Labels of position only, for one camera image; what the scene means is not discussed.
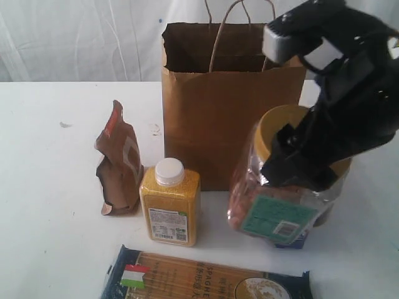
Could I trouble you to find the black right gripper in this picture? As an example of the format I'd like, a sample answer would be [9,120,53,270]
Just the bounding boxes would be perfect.
[261,21,398,191]

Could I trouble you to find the clear jar yellow lid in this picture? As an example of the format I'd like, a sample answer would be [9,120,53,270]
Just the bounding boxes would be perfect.
[227,105,351,244]

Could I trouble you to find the brown paper bag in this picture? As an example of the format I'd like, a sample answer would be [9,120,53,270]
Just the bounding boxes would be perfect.
[161,22,306,191]

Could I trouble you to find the yellow millet bottle white cap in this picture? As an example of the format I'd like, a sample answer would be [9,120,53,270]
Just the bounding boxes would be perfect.
[140,158,201,247]

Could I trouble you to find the dark canister silver pull-tab lid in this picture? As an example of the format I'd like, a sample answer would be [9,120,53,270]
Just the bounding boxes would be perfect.
[313,207,332,227]

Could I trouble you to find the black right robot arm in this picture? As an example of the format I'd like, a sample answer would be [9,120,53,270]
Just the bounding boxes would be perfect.
[261,1,398,192]

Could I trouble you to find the small white blue milk carton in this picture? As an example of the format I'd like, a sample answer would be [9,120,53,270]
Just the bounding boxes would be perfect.
[274,234,308,249]

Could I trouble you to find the brown crumpled snack pouch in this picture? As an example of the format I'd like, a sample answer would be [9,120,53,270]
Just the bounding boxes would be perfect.
[95,100,144,216]

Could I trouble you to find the spaghetti packet dark blue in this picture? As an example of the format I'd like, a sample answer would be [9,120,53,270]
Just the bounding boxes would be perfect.
[101,246,312,298]

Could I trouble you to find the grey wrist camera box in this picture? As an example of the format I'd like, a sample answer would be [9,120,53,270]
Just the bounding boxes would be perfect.
[262,1,346,65]

